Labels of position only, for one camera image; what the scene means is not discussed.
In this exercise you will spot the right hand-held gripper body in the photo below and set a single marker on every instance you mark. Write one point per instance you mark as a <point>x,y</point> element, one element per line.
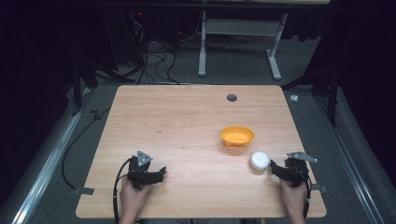
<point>296,172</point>

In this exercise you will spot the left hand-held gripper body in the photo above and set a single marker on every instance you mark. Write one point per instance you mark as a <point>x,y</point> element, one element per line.
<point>139,174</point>

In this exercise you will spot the person's left hand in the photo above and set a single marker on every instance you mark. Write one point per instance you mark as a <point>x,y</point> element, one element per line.
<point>132,199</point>

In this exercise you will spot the person's right hand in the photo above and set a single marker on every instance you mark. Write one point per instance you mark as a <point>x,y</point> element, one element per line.
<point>295,199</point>

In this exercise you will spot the orange plastic basket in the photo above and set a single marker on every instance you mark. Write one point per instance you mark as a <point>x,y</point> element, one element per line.
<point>237,136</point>

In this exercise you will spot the crumpled white paper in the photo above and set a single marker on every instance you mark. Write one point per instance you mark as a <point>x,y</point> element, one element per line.
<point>294,98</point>

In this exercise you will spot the black metal stand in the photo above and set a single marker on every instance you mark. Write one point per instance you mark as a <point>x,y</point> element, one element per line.
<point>333,93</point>
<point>77,87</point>

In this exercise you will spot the grey table bracket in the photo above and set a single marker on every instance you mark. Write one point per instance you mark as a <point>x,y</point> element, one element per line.
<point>84,191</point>
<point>320,188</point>

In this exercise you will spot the silver floor rail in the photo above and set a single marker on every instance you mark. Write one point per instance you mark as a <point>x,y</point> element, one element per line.
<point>46,174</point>
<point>351,168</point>

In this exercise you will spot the white metal desk frame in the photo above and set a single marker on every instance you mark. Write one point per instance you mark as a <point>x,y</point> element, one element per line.
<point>239,27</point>

